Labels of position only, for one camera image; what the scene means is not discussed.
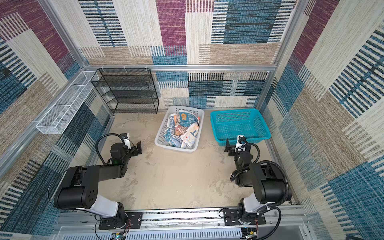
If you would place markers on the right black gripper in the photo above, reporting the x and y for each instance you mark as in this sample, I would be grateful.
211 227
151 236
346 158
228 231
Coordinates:
233 147

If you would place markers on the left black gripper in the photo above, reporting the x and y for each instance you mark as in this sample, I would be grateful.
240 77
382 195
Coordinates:
135 149

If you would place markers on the teal plastic basket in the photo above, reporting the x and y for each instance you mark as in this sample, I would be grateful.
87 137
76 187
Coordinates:
227 125

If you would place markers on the rabbit print striped towel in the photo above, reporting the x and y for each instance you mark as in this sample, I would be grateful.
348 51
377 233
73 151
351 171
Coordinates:
189 136

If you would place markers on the white plastic laundry basket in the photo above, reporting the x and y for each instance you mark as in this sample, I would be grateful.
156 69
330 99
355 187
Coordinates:
169 134

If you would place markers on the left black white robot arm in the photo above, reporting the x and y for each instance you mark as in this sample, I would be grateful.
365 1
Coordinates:
79 187

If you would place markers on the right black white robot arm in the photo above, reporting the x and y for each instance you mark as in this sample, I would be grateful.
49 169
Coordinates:
267 179

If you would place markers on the teal bicycle print towel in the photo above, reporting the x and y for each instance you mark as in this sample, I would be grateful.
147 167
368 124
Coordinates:
186 119

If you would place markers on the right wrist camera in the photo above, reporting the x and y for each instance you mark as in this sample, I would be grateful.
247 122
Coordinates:
241 144

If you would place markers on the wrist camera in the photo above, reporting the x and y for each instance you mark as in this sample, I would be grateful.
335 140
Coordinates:
241 144
127 141

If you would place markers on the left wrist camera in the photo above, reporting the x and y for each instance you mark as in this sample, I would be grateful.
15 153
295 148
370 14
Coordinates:
127 141

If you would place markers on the black wire shelf rack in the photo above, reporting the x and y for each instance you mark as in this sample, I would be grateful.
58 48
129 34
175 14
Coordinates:
126 91

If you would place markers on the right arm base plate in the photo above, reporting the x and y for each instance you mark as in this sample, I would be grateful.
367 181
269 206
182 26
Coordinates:
235 217

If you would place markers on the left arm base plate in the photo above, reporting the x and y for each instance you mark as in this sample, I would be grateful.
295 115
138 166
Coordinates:
131 220

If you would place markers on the white wire mesh tray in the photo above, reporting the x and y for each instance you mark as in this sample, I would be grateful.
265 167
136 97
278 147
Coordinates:
59 116

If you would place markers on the aluminium mounting rail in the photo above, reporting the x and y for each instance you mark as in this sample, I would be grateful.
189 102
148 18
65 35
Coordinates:
204 218

